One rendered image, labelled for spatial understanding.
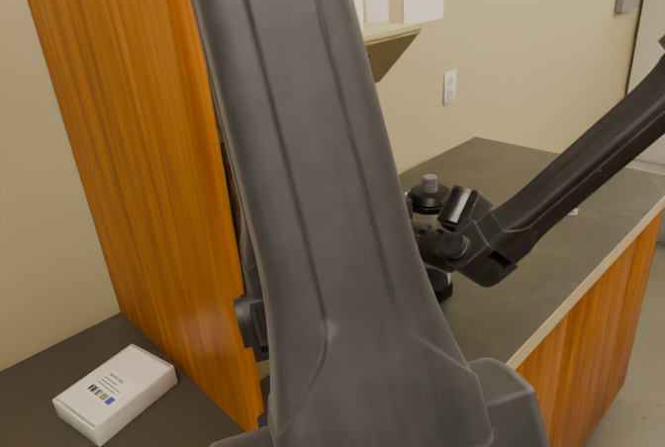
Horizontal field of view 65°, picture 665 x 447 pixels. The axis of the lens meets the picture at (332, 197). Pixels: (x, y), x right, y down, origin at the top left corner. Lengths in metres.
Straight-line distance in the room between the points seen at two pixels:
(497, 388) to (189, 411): 0.82
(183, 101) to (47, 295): 0.68
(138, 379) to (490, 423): 0.86
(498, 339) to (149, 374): 0.63
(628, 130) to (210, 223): 0.51
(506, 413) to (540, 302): 1.00
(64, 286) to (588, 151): 1.00
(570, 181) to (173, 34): 0.49
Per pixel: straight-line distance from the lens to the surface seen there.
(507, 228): 0.70
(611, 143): 0.70
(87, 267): 1.22
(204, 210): 0.67
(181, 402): 0.99
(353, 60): 0.16
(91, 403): 0.99
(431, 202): 1.01
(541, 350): 1.26
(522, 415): 0.18
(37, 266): 1.18
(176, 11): 0.60
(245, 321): 0.44
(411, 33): 0.83
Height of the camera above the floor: 1.61
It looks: 25 degrees down
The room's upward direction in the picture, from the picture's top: 4 degrees counter-clockwise
